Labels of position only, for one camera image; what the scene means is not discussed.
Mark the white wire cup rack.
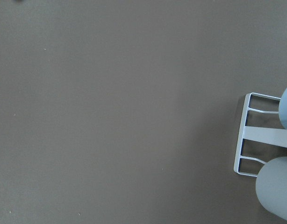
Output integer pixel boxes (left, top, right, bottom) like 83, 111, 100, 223
234, 92, 287, 177

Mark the grey cup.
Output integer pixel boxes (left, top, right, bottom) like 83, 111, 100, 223
256, 157, 287, 221

